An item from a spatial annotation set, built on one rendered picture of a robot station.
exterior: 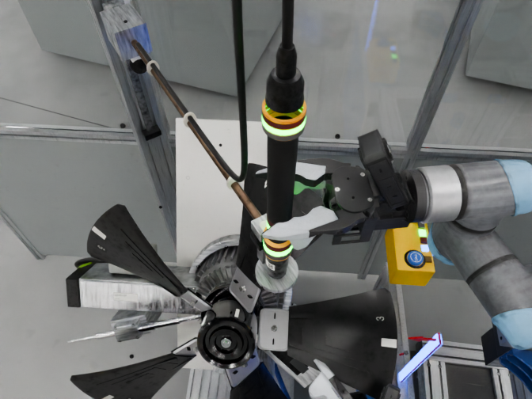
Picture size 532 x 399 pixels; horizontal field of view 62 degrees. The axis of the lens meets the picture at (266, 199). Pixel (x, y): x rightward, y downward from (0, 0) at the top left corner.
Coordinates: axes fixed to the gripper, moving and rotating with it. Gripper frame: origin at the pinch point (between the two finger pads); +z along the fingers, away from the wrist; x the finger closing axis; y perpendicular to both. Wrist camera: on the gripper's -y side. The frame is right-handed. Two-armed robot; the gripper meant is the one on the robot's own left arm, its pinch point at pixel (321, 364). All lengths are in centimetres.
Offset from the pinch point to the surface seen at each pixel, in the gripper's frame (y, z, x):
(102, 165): 21, 109, 31
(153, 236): 20, 105, 83
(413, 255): -38.2, 10.6, 13.4
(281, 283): 1.6, 8.6, -29.4
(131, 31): -2, 68, -40
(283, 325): 2.0, 10.7, -1.2
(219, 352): 16.2, 12.5, -5.1
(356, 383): -3.8, -6.8, 1.7
